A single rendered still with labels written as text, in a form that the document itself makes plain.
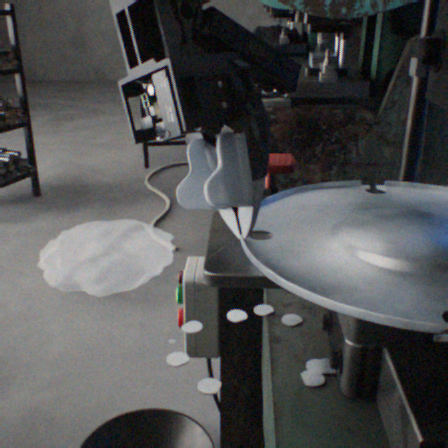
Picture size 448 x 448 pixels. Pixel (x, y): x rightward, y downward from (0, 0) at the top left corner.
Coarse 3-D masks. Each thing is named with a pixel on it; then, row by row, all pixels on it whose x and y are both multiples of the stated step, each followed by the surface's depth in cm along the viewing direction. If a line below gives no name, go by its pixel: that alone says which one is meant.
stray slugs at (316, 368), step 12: (240, 312) 60; (264, 312) 60; (192, 324) 58; (288, 324) 58; (168, 360) 52; (180, 360) 52; (312, 360) 52; (324, 360) 52; (312, 372) 51; (324, 372) 51; (204, 384) 49; (216, 384) 49; (312, 384) 49
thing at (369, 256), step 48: (288, 192) 57; (336, 192) 58; (432, 192) 58; (240, 240) 46; (288, 240) 46; (336, 240) 46; (384, 240) 45; (432, 240) 45; (288, 288) 38; (336, 288) 39; (384, 288) 39; (432, 288) 39
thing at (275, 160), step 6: (270, 156) 79; (276, 156) 79; (282, 156) 79; (288, 156) 79; (270, 162) 76; (276, 162) 76; (282, 162) 76; (288, 162) 76; (294, 162) 77; (270, 168) 76; (276, 168) 76; (282, 168) 76; (288, 168) 76; (294, 168) 76; (270, 174) 78; (270, 180) 79; (270, 186) 79
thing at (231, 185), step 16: (224, 144) 43; (240, 144) 43; (224, 160) 43; (240, 160) 44; (224, 176) 43; (240, 176) 44; (208, 192) 41; (224, 192) 43; (240, 192) 44; (256, 192) 44; (240, 208) 46; (256, 208) 45; (240, 224) 46
